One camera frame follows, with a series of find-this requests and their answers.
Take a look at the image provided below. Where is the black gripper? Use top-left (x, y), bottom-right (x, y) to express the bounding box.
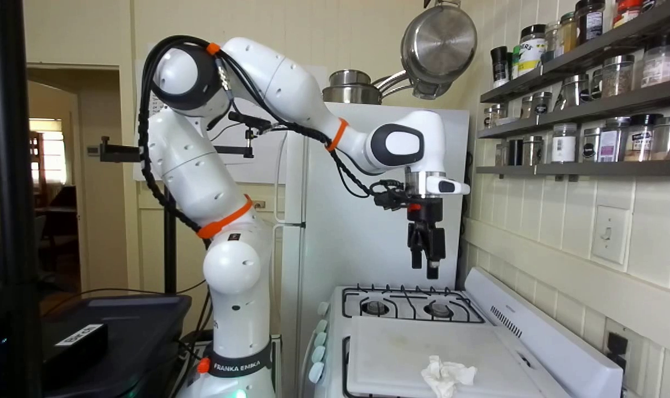
top-left (405, 193), bottom-right (448, 282)

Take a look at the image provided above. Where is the white paper towel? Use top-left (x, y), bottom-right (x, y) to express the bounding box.
top-left (420, 355), bottom-right (477, 398)

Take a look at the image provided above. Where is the white cutting board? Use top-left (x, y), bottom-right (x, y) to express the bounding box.
top-left (345, 316), bottom-right (551, 398)

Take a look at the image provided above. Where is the white refrigerator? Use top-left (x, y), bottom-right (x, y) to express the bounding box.
top-left (275, 103), bottom-right (472, 398)

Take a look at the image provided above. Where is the small dark spice jar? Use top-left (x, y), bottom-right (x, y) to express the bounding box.
top-left (524, 134), bottom-right (547, 168)
top-left (503, 137), bottom-right (528, 168)

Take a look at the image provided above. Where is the white gas stove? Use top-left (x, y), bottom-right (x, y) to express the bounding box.
top-left (296, 266), bottom-right (627, 398)

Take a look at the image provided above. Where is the small hanging steel pan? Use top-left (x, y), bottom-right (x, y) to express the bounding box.
top-left (374, 67), bottom-right (456, 103)

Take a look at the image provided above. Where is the white label spice jar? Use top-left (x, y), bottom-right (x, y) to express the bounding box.
top-left (551, 123), bottom-right (578, 167)

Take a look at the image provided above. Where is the black spice jar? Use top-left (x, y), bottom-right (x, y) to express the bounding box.
top-left (488, 44), bottom-right (513, 92)

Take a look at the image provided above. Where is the large hanging steel pan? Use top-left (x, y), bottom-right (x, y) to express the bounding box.
top-left (397, 0), bottom-right (479, 85)

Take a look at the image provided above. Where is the purple label spice jar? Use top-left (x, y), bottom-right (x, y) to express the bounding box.
top-left (597, 115), bottom-right (629, 165)

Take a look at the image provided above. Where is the green label spice jar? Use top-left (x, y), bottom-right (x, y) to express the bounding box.
top-left (511, 23), bottom-right (553, 80)

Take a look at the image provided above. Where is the dark lid glass jar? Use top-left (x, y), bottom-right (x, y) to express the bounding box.
top-left (624, 112), bottom-right (668, 165)

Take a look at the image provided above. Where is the brown contents glass jar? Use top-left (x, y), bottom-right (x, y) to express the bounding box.
top-left (553, 9), bottom-right (582, 59)

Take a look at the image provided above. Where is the dark tall spice jar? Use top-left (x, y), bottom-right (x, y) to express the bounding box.
top-left (572, 0), bottom-right (607, 46)

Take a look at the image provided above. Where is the wide clear glass jar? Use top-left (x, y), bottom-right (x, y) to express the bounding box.
top-left (637, 43), bottom-right (670, 92)

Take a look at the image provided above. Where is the black cart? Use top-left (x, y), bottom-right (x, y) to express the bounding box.
top-left (34, 293), bottom-right (197, 398)

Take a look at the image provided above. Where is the red lid spice jar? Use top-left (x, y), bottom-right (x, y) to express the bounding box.
top-left (610, 0), bottom-right (646, 32)

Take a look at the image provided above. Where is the black box white label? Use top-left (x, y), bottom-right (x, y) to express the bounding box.
top-left (39, 321), bottom-right (112, 371)

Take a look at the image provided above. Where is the bright window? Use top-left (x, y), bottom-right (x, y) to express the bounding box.
top-left (29, 115), bottom-right (70, 189)

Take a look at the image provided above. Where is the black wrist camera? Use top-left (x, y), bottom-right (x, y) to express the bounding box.
top-left (371, 179), bottom-right (425, 216)

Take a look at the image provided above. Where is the dark wall shelf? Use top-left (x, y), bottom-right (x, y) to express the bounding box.
top-left (472, 157), bottom-right (670, 182)
top-left (477, 0), bottom-right (670, 106)
top-left (474, 77), bottom-right (670, 143)

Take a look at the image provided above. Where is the white wall switch plate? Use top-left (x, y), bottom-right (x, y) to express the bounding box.
top-left (587, 204), bottom-right (631, 269)

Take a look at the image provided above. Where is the black wall outlet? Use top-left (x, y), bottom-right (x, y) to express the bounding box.
top-left (603, 329), bottom-right (631, 371)

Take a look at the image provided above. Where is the black cable bundle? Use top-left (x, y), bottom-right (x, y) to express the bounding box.
top-left (134, 33), bottom-right (417, 240)

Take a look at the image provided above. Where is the black camera stand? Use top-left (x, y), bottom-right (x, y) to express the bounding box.
top-left (86, 134), bottom-right (256, 300)

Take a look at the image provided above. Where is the black vertical post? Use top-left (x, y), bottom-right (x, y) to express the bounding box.
top-left (0, 0), bottom-right (47, 398)

